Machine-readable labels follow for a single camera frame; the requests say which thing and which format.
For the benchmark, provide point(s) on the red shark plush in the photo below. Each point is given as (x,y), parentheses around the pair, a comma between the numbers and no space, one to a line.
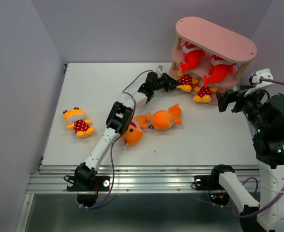
(220,69)
(192,56)

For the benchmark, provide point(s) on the aluminium rail frame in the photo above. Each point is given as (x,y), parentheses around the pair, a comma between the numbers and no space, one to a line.
(127,179)

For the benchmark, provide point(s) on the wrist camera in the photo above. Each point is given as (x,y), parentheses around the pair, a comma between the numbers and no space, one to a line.
(261,80)
(159,68)

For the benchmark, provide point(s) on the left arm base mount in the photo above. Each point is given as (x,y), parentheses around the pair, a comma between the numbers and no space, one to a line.
(88,193)

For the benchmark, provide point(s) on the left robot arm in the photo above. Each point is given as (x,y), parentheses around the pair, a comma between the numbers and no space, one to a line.
(85,175)

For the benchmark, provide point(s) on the orange shark plush back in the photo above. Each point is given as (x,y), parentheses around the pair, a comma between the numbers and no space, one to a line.
(163,120)

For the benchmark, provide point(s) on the red shark plush front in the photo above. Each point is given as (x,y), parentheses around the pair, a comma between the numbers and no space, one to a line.
(220,69)

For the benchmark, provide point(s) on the yellow plush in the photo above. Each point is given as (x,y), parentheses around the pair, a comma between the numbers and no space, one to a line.
(187,81)
(78,122)
(203,94)

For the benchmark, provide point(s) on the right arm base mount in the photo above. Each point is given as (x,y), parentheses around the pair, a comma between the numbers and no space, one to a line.
(217,195)

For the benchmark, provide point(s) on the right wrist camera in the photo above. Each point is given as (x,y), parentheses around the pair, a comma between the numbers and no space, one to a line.
(261,80)

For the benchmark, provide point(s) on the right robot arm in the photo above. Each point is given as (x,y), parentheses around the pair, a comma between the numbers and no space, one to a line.
(267,119)

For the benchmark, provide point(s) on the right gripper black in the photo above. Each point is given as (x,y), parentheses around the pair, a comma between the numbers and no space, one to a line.
(230,95)

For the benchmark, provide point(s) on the pink three-tier shelf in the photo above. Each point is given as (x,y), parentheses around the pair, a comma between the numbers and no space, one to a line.
(209,59)

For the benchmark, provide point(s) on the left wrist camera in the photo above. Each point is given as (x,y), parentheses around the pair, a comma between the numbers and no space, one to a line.
(159,68)

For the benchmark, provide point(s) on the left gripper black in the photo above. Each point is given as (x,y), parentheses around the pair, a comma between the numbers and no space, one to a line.
(170,83)

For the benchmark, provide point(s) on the orange shark plush facing camera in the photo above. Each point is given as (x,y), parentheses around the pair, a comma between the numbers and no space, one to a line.
(135,129)

